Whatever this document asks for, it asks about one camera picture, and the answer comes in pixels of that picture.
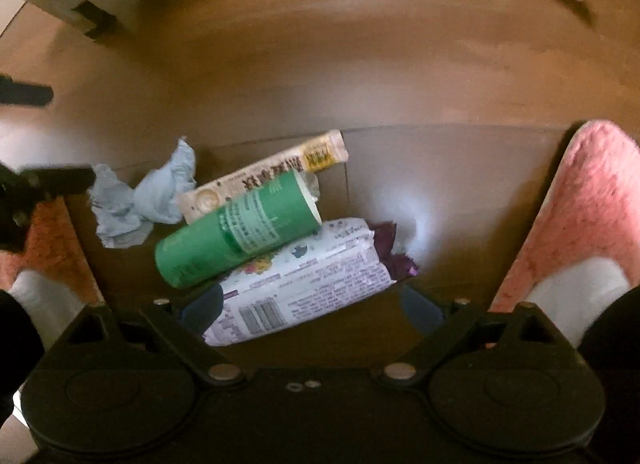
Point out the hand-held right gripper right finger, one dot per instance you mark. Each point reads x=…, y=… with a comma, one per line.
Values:
x=422, y=309

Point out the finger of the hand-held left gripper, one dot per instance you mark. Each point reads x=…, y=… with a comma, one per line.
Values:
x=60, y=180
x=25, y=93

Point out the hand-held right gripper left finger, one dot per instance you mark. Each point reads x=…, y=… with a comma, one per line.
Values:
x=202, y=309

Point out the purple snack bag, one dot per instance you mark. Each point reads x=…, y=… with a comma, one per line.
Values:
x=395, y=264

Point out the green can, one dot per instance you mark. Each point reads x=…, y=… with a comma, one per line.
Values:
x=215, y=239

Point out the blue tissue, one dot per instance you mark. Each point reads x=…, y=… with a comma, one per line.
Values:
x=155, y=194

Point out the white printed packet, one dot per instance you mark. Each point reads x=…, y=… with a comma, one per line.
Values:
x=310, y=284

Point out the brown cardboard box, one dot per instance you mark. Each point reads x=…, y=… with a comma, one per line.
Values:
x=450, y=184

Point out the cream packet with yellow label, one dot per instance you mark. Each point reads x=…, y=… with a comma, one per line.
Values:
x=260, y=176

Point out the white sock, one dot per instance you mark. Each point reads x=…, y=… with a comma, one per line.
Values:
x=45, y=304
x=575, y=289

